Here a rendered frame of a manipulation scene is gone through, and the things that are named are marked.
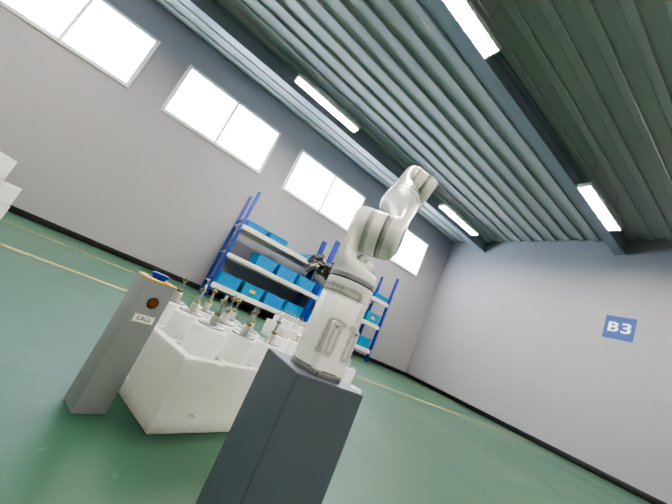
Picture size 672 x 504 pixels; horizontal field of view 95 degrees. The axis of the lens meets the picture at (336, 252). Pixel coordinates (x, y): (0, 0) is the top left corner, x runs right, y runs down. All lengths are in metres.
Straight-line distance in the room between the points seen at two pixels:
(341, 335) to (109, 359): 0.54
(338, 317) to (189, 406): 0.50
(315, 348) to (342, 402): 0.10
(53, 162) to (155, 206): 1.40
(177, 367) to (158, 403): 0.09
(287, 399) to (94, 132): 5.98
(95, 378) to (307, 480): 0.52
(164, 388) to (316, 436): 0.44
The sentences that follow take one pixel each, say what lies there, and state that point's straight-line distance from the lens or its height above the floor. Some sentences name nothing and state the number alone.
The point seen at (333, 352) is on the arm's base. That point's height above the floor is 0.35.
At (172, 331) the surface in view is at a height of 0.19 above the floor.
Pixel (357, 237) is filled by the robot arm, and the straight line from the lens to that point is 0.59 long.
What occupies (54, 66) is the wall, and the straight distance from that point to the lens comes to 6.65.
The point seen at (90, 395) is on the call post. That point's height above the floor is 0.04.
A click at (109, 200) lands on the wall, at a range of 6.07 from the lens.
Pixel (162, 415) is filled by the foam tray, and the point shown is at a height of 0.04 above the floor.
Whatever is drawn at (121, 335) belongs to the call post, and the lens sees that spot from 0.86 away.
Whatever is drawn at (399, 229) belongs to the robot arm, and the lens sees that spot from 0.59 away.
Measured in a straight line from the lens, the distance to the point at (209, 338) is 0.90.
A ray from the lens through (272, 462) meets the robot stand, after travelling 0.55.
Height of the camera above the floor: 0.38
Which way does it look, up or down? 13 degrees up
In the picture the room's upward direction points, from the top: 24 degrees clockwise
